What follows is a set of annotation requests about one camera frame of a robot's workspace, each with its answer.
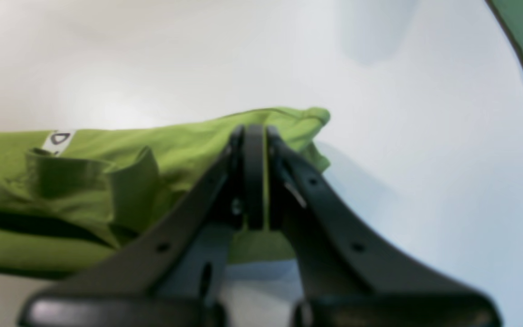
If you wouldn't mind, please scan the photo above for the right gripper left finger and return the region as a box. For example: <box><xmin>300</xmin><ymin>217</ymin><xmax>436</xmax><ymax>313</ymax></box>
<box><xmin>18</xmin><ymin>125</ymin><xmax>264</xmax><ymax>327</ymax></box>

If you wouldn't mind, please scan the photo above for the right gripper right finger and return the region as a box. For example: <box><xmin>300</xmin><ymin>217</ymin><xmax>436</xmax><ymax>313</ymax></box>
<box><xmin>266</xmin><ymin>126</ymin><xmax>503</xmax><ymax>327</ymax></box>

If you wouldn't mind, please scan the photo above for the green T-shirt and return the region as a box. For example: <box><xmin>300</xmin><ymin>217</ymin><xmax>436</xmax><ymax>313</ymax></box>
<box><xmin>0</xmin><ymin>107</ymin><xmax>331</xmax><ymax>279</ymax></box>

